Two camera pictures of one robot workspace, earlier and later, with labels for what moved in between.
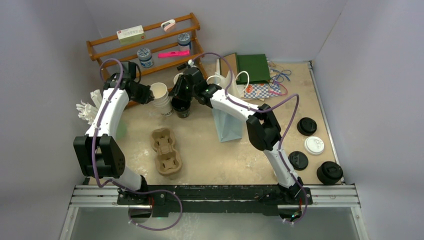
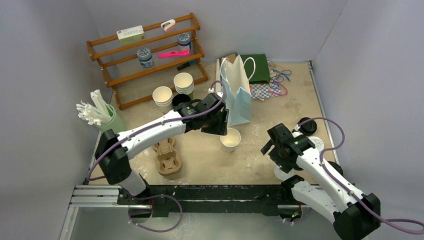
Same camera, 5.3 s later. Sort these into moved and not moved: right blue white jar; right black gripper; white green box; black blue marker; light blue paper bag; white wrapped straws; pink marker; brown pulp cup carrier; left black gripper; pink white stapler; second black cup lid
Moved: light blue paper bag; left black gripper; right black gripper
Not moved: white wrapped straws; right blue white jar; black blue marker; pink white stapler; second black cup lid; pink marker; brown pulp cup carrier; white green box
